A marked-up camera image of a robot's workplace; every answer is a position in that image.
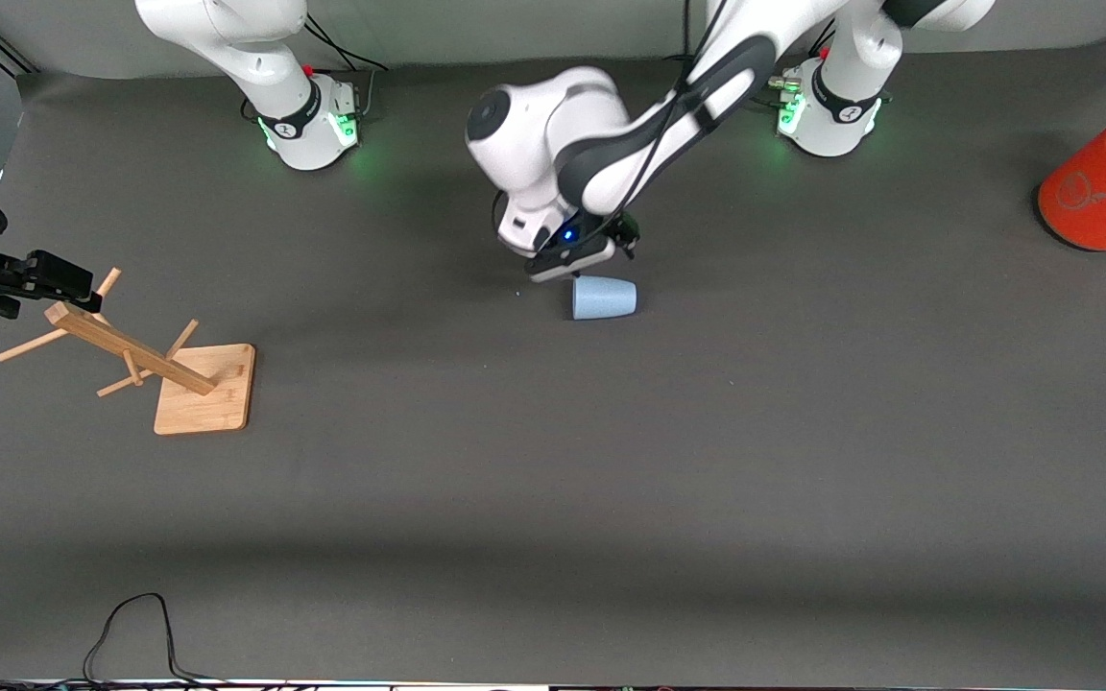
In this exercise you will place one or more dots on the black frame rail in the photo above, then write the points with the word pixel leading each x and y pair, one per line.
pixel 11 56

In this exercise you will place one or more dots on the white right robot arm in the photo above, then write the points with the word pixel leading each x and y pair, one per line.
pixel 284 96

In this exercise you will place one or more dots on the light blue plastic cup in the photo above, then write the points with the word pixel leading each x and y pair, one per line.
pixel 606 299

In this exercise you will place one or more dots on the wooden mug tree stand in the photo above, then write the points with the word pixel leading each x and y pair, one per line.
pixel 207 398

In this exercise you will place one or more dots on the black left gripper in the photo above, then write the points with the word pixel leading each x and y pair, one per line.
pixel 624 230

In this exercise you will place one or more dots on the orange cylindrical container grey lid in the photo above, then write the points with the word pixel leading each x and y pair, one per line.
pixel 1100 192

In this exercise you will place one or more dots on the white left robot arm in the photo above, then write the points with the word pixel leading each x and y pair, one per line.
pixel 534 125

